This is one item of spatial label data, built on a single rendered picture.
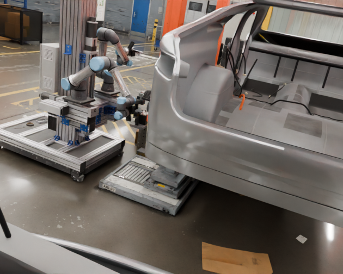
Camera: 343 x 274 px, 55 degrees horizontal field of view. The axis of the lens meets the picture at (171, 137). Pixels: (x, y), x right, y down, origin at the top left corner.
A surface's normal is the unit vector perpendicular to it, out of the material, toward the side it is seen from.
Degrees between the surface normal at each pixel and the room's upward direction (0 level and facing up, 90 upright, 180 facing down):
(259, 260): 12
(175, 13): 90
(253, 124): 22
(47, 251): 0
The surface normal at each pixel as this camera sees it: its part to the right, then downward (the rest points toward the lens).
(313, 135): 0.01, -0.74
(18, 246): 0.16, -0.92
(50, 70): -0.40, 0.28
